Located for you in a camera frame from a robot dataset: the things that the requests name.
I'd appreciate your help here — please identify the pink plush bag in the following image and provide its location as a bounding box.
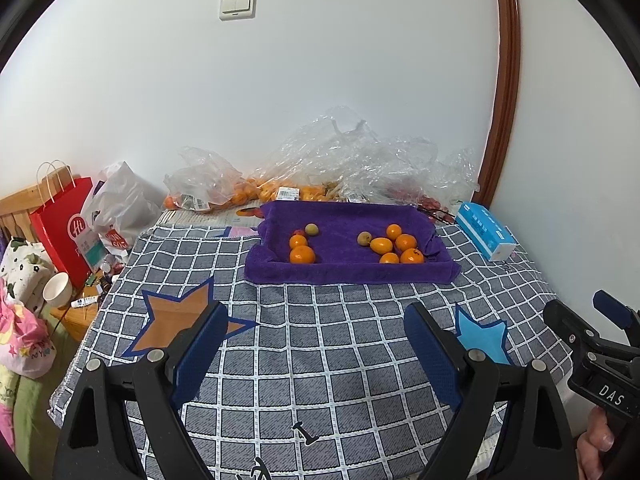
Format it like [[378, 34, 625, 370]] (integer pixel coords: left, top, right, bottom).
[[0, 280, 56, 378]]

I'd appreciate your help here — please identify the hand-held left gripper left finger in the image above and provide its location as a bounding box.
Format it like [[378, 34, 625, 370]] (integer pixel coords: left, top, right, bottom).
[[51, 301, 230, 480]]

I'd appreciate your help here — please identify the white plastic bag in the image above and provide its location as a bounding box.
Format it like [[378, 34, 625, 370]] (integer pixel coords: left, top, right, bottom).
[[80, 161, 163, 266]]

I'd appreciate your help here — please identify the grey checked blanket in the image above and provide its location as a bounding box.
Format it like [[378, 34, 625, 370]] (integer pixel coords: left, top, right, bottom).
[[47, 209, 576, 480]]

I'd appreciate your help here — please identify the clear bag of cherry tomatoes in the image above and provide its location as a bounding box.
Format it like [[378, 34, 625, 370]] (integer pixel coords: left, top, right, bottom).
[[390, 147, 482, 223]]

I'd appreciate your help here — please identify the person's right hand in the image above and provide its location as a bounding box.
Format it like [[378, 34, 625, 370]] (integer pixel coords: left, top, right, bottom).
[[576, 406, 615, 480]]

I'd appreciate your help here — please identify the clear bag of tangerines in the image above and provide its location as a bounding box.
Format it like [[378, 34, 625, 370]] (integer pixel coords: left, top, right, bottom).
[[164, 146, 256, 213]]

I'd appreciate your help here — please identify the red paper bag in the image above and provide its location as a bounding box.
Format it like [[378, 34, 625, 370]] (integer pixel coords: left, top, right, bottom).
[[29, 160, 97, 288]]

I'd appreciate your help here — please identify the wooden nightstand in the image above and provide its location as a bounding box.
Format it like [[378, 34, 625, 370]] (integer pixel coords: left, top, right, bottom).
[[50, 270, 113, 343]]

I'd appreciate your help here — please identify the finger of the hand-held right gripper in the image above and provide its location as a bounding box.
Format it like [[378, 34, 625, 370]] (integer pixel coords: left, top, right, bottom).
[[592, 289, 640, 332], [543, 299, 608, 361]]

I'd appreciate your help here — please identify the brown wooden door frame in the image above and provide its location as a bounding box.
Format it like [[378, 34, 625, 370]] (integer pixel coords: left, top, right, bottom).
[[477, 0, 523, 211]]

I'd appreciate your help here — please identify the white bowl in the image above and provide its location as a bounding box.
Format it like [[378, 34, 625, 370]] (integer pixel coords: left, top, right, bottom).
[[42, 272, 73, 310]]

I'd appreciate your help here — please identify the white printed paper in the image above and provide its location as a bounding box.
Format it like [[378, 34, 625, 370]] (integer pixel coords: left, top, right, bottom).
[[225, 204, 266, 222]]

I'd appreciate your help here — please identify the green bed sheet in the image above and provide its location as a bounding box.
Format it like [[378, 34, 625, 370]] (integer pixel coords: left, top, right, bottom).
[[0, 305, 76, 461]]

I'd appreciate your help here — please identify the white floral pillow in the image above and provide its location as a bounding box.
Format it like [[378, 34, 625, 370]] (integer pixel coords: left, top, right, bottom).
[[0, 237, 58, 318]]

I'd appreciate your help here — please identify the blue tissue pack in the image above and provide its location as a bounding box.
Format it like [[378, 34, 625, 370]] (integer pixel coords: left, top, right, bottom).
[[455, 202, 518, 262]]

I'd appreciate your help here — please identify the thin black cord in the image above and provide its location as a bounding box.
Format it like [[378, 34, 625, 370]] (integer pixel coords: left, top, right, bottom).
[[415, 202, 458, 226]]

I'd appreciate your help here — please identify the white light switch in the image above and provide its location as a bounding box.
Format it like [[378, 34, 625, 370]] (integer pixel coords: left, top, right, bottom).
[[220, 0, 258, 22]]

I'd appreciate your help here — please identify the purple towel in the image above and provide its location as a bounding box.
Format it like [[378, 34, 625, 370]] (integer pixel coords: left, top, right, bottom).
[[244, 201, 462, 286]]

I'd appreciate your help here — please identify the clear bag of loquats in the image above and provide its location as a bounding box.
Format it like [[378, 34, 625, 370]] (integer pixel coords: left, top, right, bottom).
[[320, 106, 441, 206]]

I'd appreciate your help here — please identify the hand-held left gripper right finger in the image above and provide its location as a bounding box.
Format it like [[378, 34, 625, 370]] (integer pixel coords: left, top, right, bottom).
[[403, 302, 582, 480]]

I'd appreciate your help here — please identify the wooden headboard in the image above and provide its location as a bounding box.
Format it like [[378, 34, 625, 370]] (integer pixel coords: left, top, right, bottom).
[[0, 180, 56, 241]]

